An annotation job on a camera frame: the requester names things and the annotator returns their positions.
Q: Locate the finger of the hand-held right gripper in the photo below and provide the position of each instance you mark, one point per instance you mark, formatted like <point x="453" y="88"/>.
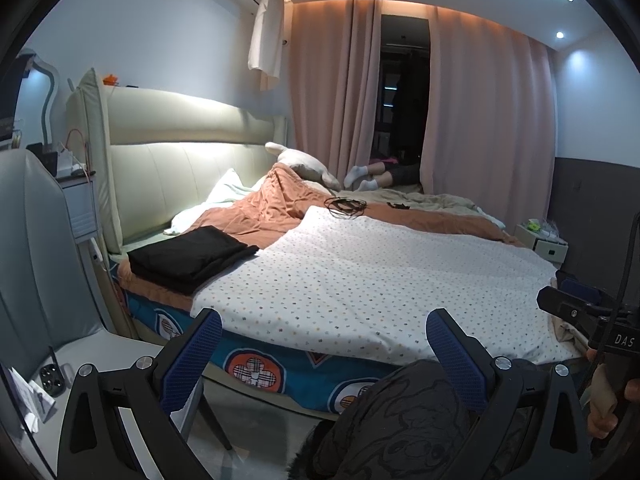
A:
<point x="555" y="297"/>

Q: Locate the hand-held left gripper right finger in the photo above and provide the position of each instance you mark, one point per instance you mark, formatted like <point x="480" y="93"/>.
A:
<point x="457" y="355"/>

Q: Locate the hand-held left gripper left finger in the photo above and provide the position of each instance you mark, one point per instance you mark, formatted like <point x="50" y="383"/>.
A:
<point x="197" y="350"/>

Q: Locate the black jacket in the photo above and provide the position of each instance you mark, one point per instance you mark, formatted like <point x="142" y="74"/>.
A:
<point x="190" y="255"/>

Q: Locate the folded black clothes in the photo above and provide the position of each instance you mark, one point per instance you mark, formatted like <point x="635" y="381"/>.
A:
<point x="580" y="287"/>

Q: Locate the person's right hand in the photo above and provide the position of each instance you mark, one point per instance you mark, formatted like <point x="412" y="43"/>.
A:
<point x="602" y="400"/>

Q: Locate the beige cloth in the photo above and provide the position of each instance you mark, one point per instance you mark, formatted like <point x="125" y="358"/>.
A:
<point x="570" y="335"/>

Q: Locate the white nightstand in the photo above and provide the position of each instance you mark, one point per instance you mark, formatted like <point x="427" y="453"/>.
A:
<point x="547" y="247"/>

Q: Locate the green item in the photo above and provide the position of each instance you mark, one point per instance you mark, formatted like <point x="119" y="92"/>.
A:
<point x="535" y="226"/>

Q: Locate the blue cartoon mattress cover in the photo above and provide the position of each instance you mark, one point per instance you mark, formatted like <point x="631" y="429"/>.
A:
<point x="280" y="360"/>

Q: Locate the black patterned garment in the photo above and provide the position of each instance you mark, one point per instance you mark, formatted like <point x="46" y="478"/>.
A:
<point x="400" y="425"/>

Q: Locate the small white cloth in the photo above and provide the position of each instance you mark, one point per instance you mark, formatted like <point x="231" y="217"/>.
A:
<point x="490" y="216"/>

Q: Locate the white floral bed sheet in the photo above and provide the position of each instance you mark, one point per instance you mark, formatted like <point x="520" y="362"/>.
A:
<point x="375" y="285"/>

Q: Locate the khaki blanket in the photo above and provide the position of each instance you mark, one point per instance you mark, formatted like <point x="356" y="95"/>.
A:
<point x="440" y="200"/>

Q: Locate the orange duvet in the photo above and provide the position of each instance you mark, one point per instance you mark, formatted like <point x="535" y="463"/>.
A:
<point x="260" y="205"/>

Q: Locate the small black object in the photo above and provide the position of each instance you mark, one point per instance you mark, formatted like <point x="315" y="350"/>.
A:
<point x="395" y="205"/>

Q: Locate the white pillow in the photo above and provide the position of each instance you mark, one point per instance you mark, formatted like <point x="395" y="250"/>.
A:
<point x="225" y="187"/>

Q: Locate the white paper packet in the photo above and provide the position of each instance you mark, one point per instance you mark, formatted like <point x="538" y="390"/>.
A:
<point x="30" y="400"/>

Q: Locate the white chair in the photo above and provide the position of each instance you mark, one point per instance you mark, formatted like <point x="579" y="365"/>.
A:
<point x="45" y="260"/>

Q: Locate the grey bedside table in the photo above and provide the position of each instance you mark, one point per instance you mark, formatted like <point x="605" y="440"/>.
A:
<point x="80" y="210"/>

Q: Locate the beige padded headboard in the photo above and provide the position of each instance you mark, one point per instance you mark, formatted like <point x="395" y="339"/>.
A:
<point x="175" y="160"/>

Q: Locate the pink curtain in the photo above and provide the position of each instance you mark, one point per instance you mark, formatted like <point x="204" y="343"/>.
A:
<point x="330" y="85"/>
<point x="475" y="110"/>

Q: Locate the beige plush pillow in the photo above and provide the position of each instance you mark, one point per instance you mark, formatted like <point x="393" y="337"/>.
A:
<point x="305" y="162"/>

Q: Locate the small orange toy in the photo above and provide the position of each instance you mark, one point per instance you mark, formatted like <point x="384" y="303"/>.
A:
<point x="111" y="80"/>

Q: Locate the white hanging garment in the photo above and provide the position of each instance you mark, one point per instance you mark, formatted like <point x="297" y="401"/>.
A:
<point x="265" y="35"/>

